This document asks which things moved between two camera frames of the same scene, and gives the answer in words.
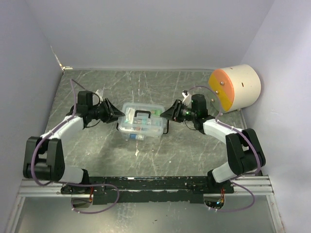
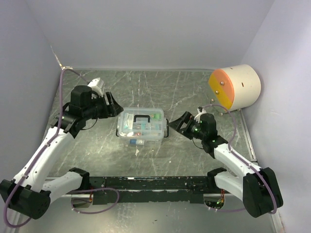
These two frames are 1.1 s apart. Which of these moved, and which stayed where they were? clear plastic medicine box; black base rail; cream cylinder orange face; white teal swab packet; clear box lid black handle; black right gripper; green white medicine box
Moved: clear box lid black handle; black right gripper; clear plastic medicine box; green white medicine box; white teal swab packet
Stayed: black base rail; cream cylinder orange face
